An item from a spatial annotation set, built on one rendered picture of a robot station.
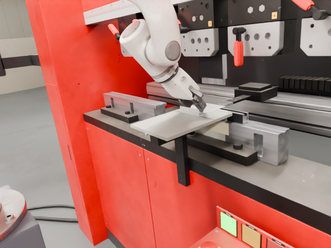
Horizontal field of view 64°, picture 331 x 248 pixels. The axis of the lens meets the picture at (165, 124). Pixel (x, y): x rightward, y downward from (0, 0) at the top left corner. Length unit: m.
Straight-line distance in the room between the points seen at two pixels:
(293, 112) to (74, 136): 1.12
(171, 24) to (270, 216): 0.51
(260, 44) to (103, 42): 1.06
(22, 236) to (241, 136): 0.62
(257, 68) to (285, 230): 0.87
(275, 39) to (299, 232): 0.45
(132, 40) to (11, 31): 9.24
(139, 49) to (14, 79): 9.18
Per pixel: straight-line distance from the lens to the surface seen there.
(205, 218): 0.92
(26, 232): 0.46
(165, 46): 0.64
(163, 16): 0.64
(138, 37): 0.68
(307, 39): 0.68
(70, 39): 1.54
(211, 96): 1.24
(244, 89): 1.07
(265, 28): 0.72
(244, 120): 0.85
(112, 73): 1.63
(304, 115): 1.02
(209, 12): 0.84
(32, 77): 9.95
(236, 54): 0.73
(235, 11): 0.78
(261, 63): 1.39
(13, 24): 9.91
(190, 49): 0.89
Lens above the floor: 1.25
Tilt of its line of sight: 18 degrees down
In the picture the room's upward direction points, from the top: 6 degrees counter-clockwise
